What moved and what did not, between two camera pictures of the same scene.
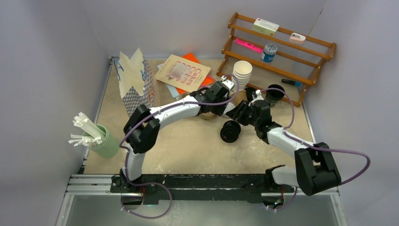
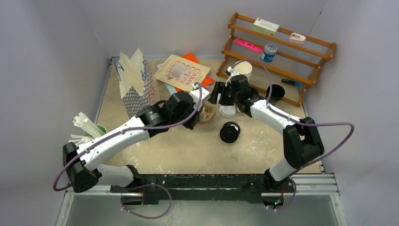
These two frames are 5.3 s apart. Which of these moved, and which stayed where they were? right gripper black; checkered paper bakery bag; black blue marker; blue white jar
Moved: right gripper black
Stayed: checkered paper bakery bag; black blue marker; blue white jar
